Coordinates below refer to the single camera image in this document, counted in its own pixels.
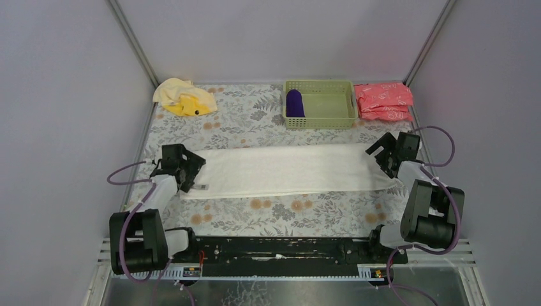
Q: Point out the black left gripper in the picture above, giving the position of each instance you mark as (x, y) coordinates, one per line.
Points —
(185, 167)

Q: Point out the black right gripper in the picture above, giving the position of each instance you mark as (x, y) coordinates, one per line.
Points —
(387, 153)

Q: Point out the white towel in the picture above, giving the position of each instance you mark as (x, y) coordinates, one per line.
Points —
(280, 171)

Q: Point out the purple microfibre towel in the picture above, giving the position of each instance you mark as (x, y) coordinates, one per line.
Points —
(294, 104)

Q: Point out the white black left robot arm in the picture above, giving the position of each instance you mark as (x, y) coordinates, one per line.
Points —
(138, 241)

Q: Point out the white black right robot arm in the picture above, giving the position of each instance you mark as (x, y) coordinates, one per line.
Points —
(432, 215)

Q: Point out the pink patterned plastic package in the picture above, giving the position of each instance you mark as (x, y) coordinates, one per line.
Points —
(388, 101)

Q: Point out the yellow duck towel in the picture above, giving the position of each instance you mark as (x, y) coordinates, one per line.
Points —
(183, 99)

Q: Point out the green perforated plastic basket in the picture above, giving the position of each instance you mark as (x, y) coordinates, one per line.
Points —
(328, 104)

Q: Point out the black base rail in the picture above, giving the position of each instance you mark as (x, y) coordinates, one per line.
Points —
(284, 257)

